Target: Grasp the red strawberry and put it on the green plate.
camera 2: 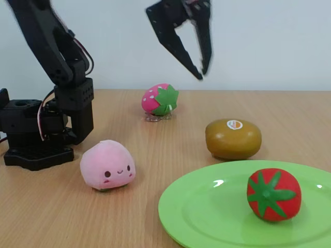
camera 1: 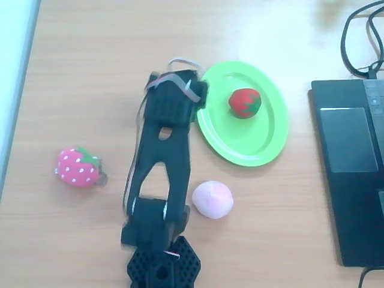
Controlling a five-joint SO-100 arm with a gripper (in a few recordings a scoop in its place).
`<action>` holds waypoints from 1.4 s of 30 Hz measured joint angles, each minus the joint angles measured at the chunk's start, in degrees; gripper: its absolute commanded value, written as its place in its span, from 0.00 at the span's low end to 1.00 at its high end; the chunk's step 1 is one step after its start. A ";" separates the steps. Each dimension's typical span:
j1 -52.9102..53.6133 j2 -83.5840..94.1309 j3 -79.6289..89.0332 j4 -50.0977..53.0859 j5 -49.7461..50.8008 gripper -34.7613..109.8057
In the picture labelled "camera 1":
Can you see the red strawberry plush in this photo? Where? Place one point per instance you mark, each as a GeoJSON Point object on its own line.
{"type": "Point", "coordinates": [240, 103]}

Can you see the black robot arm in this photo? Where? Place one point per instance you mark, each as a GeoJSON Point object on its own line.
{"type": "Point", "coordinates": [177, 156]}

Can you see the green plate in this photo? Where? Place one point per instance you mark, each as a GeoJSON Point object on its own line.
{"type": "Point", "coordinates": [240, 141]}

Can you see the pink strawberry plush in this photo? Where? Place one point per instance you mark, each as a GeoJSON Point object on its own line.
{"type": "Point", "coordinates": [75, 168]}

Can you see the pink peach plush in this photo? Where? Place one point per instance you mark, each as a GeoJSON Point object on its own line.
{"type": "Point", "coordinates": [213, 199]}

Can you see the black laptop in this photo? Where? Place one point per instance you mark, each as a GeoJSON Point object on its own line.
{"type": "Point", "coordinates": [348, 168]}

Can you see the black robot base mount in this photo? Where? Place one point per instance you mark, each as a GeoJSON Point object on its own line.
{"type": "Point", "coordinates": [186, 264]}

